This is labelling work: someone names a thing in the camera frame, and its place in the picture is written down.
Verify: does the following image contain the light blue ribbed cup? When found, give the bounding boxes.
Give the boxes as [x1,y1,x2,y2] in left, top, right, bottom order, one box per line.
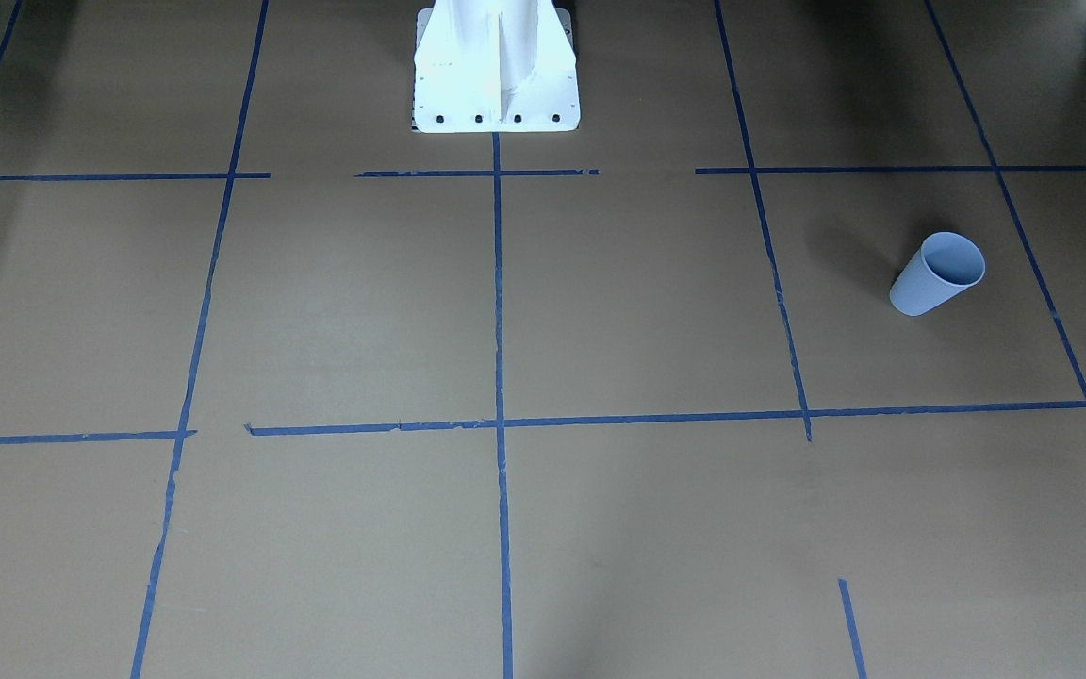
[889,232,986,317]

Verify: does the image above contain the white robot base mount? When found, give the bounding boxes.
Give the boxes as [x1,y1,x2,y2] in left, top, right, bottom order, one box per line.
[411,1,582,134]

